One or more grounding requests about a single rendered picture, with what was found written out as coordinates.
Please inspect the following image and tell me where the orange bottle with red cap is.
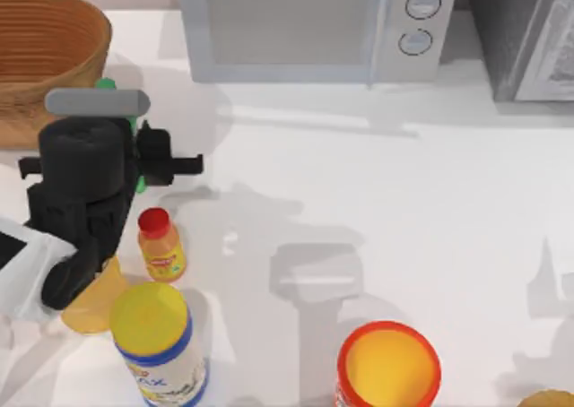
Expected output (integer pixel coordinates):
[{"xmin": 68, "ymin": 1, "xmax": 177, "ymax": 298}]
[{"xmin": 136, "ymin": 206, "xmax": 187, "ymax": 285}]

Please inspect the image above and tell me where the woven wooden basket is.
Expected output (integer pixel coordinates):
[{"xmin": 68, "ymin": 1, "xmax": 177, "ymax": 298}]
[{"xmin": 0, "ymin": 0, "xmax": 113, "ymax": 151}]

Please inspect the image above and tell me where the yellow cup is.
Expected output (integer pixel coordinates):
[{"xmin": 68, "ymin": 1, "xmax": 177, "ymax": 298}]
[{"xmin": 59, "ymin": 254, "xmax": 130, "ymax": 336}]

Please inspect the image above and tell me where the microwave oven door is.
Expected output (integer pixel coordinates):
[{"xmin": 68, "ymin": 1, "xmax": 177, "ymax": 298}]
[{"xmin": 176, "ymin": 0, "xmax": 389, "ymax": 86}]

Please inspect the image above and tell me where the white canister with yellow lid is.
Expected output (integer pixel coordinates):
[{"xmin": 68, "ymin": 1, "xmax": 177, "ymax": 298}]
[{"xmin": 108, "ymin": 281, "xmax": 212, "ymax": 407}]

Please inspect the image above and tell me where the pale microwave oven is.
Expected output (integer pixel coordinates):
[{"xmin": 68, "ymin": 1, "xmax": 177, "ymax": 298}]
[{"xmin": 174, "ymin": 0, "xmax": 461, "ymax": 88}]

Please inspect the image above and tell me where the round microwave knob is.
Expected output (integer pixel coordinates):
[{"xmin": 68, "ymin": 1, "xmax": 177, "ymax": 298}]
[
  {"xmin": 404, "ymin": 0, "xmax": 443, "ymax": 21},
  {"xmin": 397, "ymin": 27, "xmax": 435, "ymax": 57}
]

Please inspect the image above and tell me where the red canister with yellow lid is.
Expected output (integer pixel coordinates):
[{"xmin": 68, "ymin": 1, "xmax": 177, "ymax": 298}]
[{"xmin": 335, "ymin": 320, "xmax": 443, "ymax": 407}]

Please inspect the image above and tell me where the brown bread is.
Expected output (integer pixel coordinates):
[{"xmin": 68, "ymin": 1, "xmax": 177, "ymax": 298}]
[{"xmin": 515, "ymin": 388, "xmax": 574, "ymax": 407}]

